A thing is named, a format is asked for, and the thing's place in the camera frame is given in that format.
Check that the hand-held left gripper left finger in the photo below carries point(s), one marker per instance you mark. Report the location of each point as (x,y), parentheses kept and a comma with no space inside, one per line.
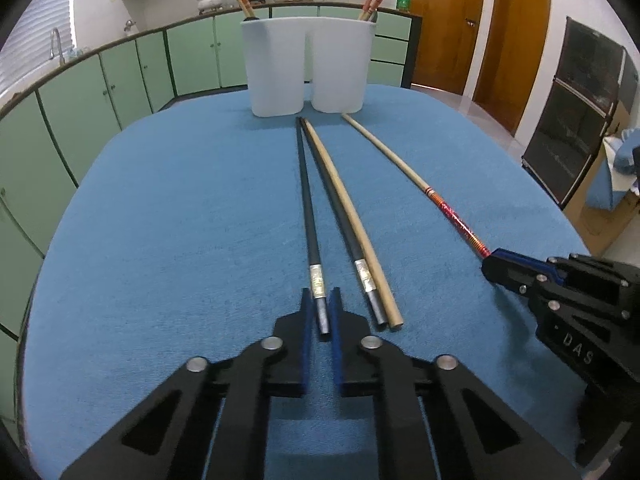
(304,350)

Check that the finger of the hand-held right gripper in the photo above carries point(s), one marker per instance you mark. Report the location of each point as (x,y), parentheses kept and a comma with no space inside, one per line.
(505,272)
(547,270)

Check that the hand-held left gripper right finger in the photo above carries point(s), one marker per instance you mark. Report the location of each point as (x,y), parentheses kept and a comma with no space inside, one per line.
(337,350)

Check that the plain wooden chopstick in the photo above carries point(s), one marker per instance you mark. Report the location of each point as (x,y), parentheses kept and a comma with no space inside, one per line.
(381,275)

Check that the black chopstick with silver band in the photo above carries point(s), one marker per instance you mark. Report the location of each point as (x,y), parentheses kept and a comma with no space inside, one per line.
(309,220)
(350,240)

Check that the white two-compartment utensil holder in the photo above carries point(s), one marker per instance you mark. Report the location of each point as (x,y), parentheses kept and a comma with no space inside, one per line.
(280,70)

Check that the light blue cloth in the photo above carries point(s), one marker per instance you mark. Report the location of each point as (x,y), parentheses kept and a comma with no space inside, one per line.
(612,180)

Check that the dark glass cabinet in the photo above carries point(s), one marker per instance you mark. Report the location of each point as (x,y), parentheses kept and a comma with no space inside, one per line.
(570,125)

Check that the blue table mat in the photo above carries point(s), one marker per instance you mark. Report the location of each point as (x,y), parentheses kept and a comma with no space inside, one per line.
(175,235)

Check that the plain wooden door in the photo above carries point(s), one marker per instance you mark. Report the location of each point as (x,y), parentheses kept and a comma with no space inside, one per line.
(515,45)

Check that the green lower kitchen cabinets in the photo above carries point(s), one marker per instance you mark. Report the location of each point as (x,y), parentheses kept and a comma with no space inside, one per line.
(125,75)

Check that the white cooking pot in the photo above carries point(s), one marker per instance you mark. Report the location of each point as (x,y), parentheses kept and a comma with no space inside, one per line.
(209,2)

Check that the metal kettle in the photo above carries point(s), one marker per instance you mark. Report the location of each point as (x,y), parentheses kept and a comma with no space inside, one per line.
(129,26)

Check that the metal kitchen faucet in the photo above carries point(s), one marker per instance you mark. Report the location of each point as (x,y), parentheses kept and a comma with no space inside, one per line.
(56,42)

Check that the white window blind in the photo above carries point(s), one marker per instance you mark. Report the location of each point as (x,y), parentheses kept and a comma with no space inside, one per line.
(45,20)

